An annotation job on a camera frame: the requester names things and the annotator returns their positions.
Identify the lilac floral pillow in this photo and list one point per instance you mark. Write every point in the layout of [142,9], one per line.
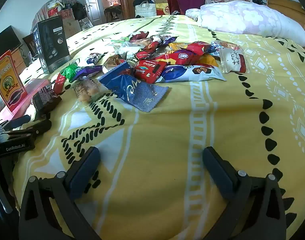
[250,20]

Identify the pink flat box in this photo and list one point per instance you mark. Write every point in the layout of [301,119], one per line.
[30,86]

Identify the red yellow crest packet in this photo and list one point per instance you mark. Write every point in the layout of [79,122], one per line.
[177,57]

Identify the red yellow box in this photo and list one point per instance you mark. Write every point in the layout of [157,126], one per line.
[10,80]

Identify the wooden dresser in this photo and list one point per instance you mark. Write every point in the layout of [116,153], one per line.
[18,60]

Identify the brown bread packet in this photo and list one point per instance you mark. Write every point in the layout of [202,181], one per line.
[143,42]

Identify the clear cookie packet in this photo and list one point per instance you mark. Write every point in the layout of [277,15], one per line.
[86,91]

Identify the brown gold snack packet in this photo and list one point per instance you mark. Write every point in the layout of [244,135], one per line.
[115,63]

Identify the wooden headboard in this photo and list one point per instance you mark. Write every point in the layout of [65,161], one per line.
[290,10]

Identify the red gift box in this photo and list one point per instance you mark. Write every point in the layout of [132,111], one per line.
[163,8]

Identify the round cloth-covered tabletop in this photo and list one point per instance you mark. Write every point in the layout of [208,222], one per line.
[42,12]

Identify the dark brown snack packet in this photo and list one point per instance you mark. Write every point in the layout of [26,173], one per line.
[46,100]

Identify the green snack packet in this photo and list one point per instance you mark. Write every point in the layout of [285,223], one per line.
[70,71]

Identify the black bag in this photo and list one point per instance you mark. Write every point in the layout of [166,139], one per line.
[78,11]

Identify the white tote bag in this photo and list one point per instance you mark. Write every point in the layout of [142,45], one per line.
[145,10]

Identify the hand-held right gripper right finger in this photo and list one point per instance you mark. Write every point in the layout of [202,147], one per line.
[217,172]

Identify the cardboard box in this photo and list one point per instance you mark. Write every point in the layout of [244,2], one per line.
[71,25]

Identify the small white blue packet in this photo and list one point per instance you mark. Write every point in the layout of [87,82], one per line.
[93,58]

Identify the beige red snack packet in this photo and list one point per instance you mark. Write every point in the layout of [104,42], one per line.
[227,45]

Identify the yellow snack packet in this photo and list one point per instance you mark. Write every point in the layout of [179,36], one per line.
[208,61]

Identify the yellow patterned blanket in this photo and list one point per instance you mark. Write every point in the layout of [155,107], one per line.
[192,135]

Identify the orange snack packet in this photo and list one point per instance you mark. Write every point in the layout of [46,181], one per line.
[177,46]

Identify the red biscuit packet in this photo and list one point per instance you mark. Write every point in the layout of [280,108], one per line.
[148,71]

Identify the white door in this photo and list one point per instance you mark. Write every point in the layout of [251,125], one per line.
[91,0]

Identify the black appliance box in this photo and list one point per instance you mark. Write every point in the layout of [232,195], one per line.
[52,45]

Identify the white blue cookie packet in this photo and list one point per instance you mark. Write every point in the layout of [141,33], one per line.
[187,73]

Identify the dark red snack packet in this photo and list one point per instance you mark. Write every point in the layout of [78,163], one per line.
[140,35]

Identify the small red snack packet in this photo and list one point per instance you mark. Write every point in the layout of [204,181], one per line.
[59,82]

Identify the large blue snack packet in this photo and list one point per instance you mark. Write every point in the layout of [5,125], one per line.
[132,90]

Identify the white red-label snack packet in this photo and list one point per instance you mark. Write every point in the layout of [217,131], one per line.
[233,60]

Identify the purple foil snack packet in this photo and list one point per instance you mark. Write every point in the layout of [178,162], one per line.
[170,40]

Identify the black television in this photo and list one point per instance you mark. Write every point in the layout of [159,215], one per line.
[5,42]

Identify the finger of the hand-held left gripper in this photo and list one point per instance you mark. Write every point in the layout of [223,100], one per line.
[35,128]
[16,122]

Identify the clear plastic packet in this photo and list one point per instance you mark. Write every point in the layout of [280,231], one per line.
[125,50]

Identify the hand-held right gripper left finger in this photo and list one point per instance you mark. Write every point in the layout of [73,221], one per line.
[85,172]

